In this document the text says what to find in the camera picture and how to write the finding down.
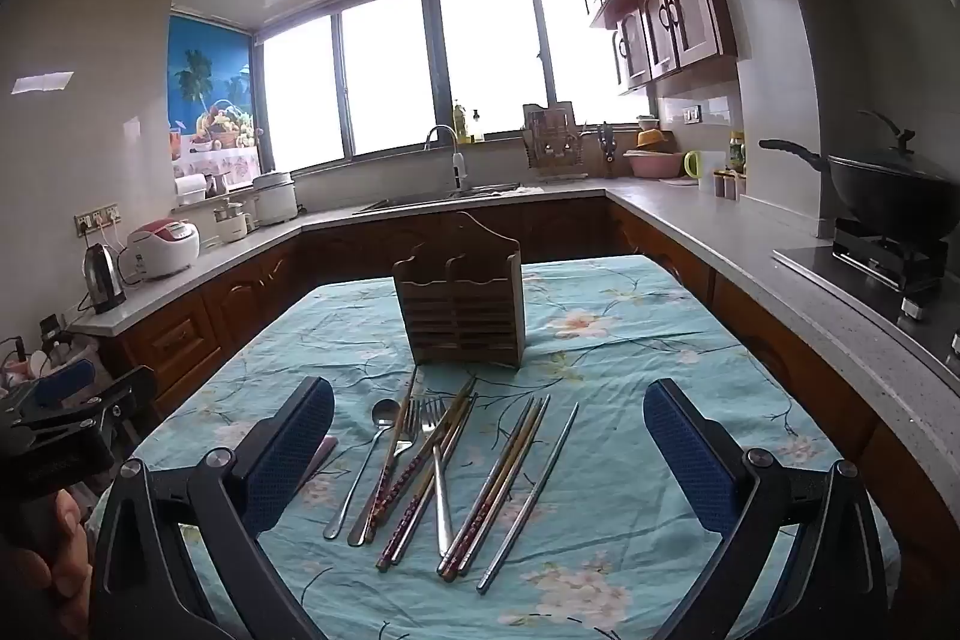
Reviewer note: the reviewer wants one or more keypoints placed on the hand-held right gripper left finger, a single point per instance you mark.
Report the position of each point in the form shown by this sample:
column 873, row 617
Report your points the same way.
column 289, row 452

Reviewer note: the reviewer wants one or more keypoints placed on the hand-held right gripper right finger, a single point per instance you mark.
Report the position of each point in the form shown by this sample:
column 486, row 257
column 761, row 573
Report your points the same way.
column 690, row 460

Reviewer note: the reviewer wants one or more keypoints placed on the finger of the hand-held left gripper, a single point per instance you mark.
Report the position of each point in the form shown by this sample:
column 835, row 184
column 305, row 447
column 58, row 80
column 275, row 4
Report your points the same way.
column 127, row 396
column 64, row 381

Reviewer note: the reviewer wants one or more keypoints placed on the steel fork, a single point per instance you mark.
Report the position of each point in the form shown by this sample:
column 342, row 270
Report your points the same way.
column 358, row 527
column 441, row 497

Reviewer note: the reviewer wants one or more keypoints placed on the steel spoon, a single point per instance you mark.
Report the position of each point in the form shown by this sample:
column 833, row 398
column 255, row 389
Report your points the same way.
column 385, row 415

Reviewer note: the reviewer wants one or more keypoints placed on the wooden slatted utensil holder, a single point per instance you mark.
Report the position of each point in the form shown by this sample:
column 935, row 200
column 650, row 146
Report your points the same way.
column 457, row 317

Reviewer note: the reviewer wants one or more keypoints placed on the person's left hand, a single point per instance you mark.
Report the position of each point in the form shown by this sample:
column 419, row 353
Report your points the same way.
column 52, row 565

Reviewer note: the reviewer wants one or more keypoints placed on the pink plastic utensil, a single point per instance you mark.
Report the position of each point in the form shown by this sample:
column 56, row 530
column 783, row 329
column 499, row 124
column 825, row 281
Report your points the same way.
column 324, row 452

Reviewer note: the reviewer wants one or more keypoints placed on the red patterned wooden chopstick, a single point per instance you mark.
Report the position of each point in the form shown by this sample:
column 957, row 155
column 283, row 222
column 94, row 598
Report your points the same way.
column 427, row 471
column 450, row 441
column 382, row 497

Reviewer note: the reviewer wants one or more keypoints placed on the teal floral tablecloth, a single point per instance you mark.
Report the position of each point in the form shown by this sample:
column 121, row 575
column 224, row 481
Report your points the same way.
column 600, row 520

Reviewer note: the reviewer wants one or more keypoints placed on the steel electric kettle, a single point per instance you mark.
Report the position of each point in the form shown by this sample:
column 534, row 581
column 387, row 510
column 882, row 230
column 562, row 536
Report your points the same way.
column 103, row 280

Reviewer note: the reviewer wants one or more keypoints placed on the red and white rice cooker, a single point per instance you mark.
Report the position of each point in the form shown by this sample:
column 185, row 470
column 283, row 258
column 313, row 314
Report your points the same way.
column 161, row 250

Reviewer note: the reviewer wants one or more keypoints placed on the gold and silver chopstick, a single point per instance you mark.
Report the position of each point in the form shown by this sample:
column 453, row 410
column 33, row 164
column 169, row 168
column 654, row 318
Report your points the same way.
column 487, row 490
column 510, row 475

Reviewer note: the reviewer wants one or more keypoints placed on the white blender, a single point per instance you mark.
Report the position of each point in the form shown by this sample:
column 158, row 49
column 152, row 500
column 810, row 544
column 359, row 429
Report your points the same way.
column 231, row 224

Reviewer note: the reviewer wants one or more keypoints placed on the paper towel roll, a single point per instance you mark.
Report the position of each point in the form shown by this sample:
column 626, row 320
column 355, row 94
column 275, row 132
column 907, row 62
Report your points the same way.
column 190, row 190

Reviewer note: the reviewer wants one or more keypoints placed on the small spice jars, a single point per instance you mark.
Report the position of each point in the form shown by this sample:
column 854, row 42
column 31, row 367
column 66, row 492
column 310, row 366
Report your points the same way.
column 729, row 185

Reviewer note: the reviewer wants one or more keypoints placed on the black gas stove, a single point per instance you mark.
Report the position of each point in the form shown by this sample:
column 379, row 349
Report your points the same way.
column 885, row 257

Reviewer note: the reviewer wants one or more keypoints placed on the steel kitchen sink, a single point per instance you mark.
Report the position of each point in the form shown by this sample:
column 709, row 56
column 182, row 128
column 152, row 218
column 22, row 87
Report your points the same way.
column 435, row 201

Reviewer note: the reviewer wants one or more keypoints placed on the pink plastic basin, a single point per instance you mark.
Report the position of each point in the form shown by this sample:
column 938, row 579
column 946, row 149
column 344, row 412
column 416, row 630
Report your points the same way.
column 652, row 164

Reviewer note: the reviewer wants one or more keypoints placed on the green lidded jar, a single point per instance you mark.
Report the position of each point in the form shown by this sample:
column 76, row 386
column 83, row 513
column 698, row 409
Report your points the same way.
column 737, row 154

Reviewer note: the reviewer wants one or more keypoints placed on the yellow bowl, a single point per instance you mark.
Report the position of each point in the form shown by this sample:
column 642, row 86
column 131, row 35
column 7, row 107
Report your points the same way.
column 654, row 141

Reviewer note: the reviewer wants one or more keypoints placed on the black wok with lid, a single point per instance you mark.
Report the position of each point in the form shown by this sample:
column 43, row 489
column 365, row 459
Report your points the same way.
column 885, row 190

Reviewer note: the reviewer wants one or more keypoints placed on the steel kitchen faucet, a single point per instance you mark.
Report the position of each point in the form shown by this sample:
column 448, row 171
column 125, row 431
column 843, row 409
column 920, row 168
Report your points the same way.
column 457, row 164

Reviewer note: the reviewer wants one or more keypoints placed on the countertop dish rack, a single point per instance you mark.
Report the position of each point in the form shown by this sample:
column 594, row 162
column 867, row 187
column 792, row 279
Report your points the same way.
column 555, row 145

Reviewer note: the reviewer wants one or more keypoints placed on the green dish soap bottle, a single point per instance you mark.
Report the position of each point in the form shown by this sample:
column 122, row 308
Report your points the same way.
column 459, row 123

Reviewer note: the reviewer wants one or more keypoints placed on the yellow dish soap bottle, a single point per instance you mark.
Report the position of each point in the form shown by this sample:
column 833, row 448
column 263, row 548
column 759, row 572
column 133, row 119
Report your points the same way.
column 476, row 126

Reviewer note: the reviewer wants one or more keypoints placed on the kitchen window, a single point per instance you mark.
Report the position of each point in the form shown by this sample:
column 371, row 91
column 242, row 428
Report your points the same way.
column 382, row 78

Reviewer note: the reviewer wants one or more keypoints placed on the wall power outlet strip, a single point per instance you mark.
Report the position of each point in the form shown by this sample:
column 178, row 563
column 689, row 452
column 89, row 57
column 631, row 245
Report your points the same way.
column 97, row 220

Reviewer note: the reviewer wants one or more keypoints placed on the tropical fruit wall poster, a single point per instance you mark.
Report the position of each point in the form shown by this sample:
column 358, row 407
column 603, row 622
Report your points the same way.
column 210, row 85

